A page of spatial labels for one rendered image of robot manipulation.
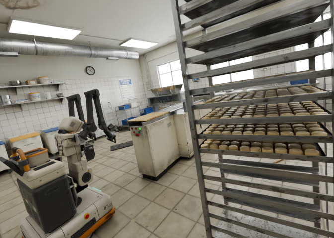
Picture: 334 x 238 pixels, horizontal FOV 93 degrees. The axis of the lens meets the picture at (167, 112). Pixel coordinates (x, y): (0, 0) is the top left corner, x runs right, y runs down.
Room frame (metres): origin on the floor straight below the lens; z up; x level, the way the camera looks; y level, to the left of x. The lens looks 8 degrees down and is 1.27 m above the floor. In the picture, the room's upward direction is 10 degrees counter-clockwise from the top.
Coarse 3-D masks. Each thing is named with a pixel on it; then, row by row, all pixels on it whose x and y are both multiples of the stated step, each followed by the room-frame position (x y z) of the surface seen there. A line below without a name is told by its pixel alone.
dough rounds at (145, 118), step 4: (152, 112) 2.73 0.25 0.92; (156, 112) 2.66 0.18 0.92; (160, 112) 2.57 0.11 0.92; (164, 112) 2.48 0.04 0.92; (168, 112) 2.53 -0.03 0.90; (140, 116) 2.49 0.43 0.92; (144, 116) 2.43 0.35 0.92; (148, 116) 2.35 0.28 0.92; (152, 116) 2.31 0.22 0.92; (156, 116) 2.27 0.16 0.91; (128, 120) 2.29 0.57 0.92; (132, 120) 2.24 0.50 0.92; (136, 120) 2.20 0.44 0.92; (140, 120) 2.13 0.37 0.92; (144, 120) 2.09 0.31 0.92; (148, 120) 2.12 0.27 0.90
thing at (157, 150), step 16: (144, 128) 2.11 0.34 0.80; (160, 128) 2.32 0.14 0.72; (144, 144) 2.15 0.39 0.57; (160, 144) 2.26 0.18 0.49; (176, 144) 2.60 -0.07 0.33; (144, 160) 2.19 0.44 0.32; (160, 160) 2.21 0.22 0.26; (176, 160) 2.58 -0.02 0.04; (144, 176) 2.27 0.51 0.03; (160, 176) 2.20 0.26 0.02
